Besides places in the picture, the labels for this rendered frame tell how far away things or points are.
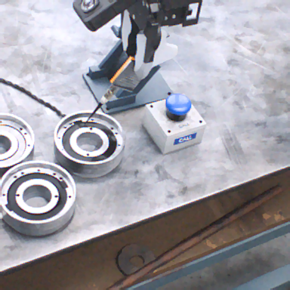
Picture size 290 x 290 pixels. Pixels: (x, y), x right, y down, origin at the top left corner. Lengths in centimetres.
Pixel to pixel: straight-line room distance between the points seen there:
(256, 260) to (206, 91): 88
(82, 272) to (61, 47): 39
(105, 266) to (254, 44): 49
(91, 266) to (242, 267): 79
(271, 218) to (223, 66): 32
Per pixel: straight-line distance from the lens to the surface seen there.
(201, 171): 102
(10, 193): 92
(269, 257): 195
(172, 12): 89
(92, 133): 100
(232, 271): 189
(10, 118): 101
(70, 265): 119
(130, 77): 96
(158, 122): 101
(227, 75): 118
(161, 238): 123
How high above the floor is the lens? 157
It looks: 45 degrees down
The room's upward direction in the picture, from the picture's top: 10 degrees clockwise
